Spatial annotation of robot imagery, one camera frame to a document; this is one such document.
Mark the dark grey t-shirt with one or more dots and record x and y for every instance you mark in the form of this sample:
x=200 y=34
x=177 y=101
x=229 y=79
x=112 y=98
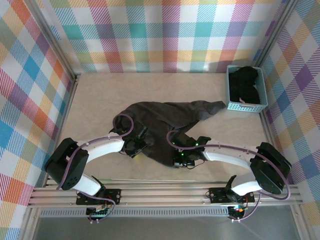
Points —
x=160 y=117

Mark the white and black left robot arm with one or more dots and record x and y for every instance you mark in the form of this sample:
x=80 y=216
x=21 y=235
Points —
x=105 y=148

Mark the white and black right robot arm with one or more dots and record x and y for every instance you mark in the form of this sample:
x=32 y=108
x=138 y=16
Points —
x=225 y=156

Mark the grey metal panel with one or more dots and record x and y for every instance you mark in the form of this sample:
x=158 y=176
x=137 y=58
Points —
x=162 y=228

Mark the white garment label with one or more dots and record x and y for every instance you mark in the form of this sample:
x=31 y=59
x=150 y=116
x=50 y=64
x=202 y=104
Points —
x=242 y=100

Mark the black t-shirt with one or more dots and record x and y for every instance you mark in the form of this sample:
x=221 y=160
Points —
x=243 y=82

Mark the light blue plastic basket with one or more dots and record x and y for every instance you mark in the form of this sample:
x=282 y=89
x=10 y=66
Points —
x=263 y=90

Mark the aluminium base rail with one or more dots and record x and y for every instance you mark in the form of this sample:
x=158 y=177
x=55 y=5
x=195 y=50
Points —
x=162 y=195

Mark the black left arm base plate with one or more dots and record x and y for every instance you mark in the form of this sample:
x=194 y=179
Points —
x=113 y=195

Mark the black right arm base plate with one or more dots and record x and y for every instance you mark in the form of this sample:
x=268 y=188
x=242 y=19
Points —
x=217 y=195

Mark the aluminium side rail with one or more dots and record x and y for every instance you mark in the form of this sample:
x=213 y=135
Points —
x=267 y=127
x=64 y=117

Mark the aluminium corner post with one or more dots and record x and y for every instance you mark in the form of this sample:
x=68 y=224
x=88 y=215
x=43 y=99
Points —
x=53 y=42
x=276 y=32

